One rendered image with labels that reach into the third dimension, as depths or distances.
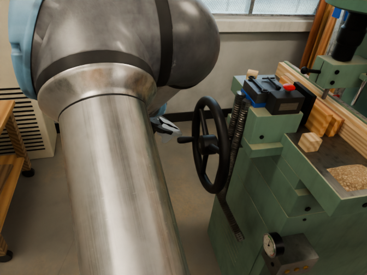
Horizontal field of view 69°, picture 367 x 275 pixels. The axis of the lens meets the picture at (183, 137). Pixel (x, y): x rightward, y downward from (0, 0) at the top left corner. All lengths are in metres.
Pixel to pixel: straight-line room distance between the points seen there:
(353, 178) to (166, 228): 0.53
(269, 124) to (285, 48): 1.80
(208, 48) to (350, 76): 0.59
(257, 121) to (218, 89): 1.65
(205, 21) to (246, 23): 1.83
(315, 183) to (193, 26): 0.50
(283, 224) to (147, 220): 0.66
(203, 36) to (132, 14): 0.08
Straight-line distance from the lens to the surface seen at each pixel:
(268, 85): 0.77
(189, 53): 0.30
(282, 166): 0.80
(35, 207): 1.80
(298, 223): 0.87
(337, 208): 0.67
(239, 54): 2.28
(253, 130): 0.72
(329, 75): 0.82
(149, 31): 0.29
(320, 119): 0.79
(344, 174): 0.69
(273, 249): 0.79
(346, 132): 0.83
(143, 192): 0.22
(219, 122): 0.68
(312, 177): 0.70
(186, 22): 0.30
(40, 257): 1.59
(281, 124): 0.75
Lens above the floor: 1.30
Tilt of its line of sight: 37 degrees down
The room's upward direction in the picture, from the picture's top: 6 degrees clockwise
